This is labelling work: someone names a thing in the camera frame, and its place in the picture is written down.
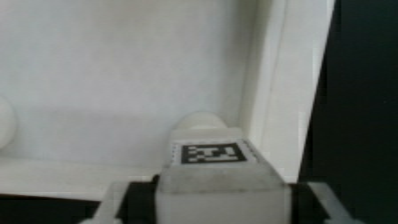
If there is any white fence wall rail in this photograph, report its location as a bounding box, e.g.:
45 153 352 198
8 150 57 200
262 0 336 182

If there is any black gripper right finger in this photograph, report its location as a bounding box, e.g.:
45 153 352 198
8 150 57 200
290 182 367 224

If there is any white square table top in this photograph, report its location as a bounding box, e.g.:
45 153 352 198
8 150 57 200
0 0 260 200

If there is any white table leg with tag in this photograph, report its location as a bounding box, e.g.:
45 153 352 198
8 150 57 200
155 112 292 224

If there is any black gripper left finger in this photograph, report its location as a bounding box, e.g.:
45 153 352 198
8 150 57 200
82 174 162 224

